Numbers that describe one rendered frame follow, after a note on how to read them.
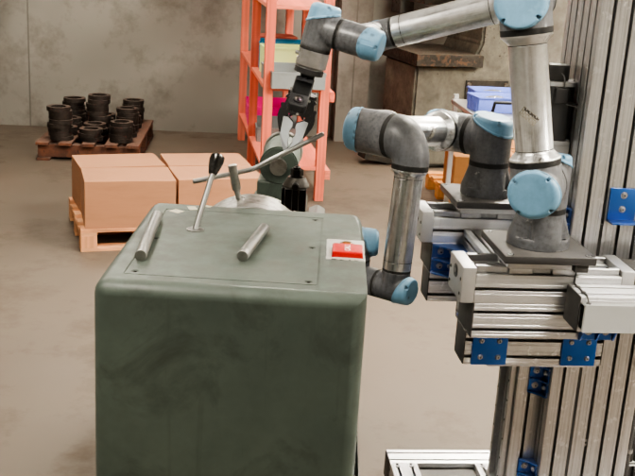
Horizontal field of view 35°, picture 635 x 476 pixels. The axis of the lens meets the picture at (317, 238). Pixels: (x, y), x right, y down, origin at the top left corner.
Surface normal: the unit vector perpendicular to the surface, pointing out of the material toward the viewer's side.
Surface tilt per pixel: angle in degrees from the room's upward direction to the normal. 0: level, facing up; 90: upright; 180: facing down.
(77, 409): 0
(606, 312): 90
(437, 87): 90
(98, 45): 90
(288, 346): 90
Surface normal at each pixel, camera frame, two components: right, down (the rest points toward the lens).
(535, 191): -0.33, 0.37
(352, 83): 0.10, 0.29
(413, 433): 0.06, -0.96
